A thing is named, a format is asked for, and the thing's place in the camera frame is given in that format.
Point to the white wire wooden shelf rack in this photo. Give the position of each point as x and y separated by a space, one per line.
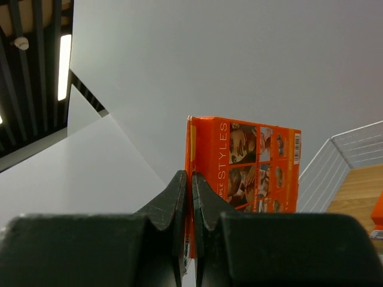
345 176

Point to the ceiling strip light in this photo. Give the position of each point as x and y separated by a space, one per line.
64 61

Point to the orange Gillette box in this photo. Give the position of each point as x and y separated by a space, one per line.
253 167
377 218

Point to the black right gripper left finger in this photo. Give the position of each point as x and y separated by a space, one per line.
145 248

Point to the white ceiling smoke detector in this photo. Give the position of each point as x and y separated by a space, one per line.
21 43

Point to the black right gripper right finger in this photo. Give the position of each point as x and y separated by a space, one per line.
278 249

